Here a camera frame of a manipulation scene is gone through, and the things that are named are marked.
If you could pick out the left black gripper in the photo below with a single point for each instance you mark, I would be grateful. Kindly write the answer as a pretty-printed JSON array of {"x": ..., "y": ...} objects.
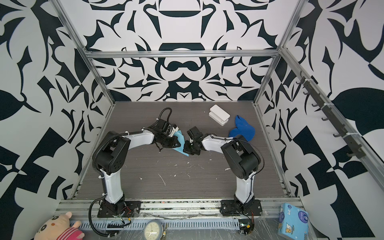
[{"x": 174, "y": 145}]

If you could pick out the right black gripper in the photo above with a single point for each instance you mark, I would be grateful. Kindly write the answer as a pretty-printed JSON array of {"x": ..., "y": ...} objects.
[{"x": 186, "y": 149}]

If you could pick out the light blue paper sheet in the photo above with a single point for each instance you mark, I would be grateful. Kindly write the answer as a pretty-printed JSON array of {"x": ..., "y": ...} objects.
[{"x": 181, "y": 140}]

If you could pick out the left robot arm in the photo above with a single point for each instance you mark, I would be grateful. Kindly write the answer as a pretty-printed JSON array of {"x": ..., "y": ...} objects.
[{"x": 110, "y": 156}]

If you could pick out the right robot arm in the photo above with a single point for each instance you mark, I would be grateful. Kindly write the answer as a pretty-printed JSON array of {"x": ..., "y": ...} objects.
[{"x": 240, "y": 155}]

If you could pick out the white rectangular box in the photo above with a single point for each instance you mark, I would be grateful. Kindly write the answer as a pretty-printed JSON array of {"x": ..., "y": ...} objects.
[{"x": 219, "y": 115}]

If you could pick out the blue cloth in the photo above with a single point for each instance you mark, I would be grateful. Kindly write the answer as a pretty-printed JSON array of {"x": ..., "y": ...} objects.
[{"x": 242, "y": 128}]

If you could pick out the round analog clock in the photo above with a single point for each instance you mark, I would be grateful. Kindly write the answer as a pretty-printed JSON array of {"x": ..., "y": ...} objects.
[{"x": 153, "y": 230}]

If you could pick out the small black electronics module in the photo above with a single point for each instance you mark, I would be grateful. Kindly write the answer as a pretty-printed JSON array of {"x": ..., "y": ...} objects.
[{"x": 246, "y": 226}]

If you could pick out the blue tissue pack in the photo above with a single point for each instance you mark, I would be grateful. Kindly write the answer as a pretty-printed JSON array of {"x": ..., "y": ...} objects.
[{"x": 293, "y": 223}]

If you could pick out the pink plush toy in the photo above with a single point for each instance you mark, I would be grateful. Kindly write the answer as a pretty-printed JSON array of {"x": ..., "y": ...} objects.
[{"x": 58, "y": 228}]

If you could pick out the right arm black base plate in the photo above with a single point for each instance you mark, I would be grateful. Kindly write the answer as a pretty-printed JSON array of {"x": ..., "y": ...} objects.
[{"x": 236, "y": 208}]

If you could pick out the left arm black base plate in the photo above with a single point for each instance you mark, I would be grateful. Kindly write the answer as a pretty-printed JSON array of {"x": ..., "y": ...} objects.
[{"x": 124, "y": 209}]

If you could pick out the white slotted cable duct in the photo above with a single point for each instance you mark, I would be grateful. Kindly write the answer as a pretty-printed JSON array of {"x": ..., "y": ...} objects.
[{"x": 175, "y": 224}]

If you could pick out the black wall hook rack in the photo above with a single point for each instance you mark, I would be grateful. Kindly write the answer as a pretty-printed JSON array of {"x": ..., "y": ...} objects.
[{"x": 333, "y": 115}]

